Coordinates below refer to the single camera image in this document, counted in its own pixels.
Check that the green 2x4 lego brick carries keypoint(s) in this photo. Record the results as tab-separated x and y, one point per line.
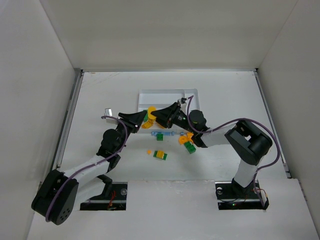
190	147

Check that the green L-shaped lego brick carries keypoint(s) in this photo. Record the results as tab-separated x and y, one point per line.
159	137

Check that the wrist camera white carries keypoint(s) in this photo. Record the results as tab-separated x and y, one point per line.
182	101
108	113

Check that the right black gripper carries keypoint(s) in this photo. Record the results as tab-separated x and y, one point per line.
172	116

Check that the large yellow arch lego brick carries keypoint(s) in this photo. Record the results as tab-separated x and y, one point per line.
148	124

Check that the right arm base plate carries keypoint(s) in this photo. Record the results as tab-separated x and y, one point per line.
251	199

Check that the white divided plastic tray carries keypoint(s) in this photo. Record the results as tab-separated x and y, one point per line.
162	98

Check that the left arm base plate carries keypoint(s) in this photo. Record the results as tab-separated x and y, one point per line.
116	200

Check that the light blue lego row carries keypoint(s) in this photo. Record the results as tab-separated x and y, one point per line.
167	133

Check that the orange lego pieces cluster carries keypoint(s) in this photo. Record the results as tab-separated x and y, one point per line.
189	136

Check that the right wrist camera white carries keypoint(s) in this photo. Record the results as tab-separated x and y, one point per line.
182	101

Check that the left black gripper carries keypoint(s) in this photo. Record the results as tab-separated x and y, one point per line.
131	124

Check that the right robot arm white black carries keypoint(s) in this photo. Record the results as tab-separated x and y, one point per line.
249	142

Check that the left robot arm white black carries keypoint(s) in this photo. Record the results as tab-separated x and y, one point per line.
59	191

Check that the yellow lego brick with face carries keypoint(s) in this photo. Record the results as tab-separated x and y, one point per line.
160	154

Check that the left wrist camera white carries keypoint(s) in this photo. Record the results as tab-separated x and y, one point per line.
108	113

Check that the yellow 2x3 lego brick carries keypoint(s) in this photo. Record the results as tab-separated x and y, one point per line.
151	117

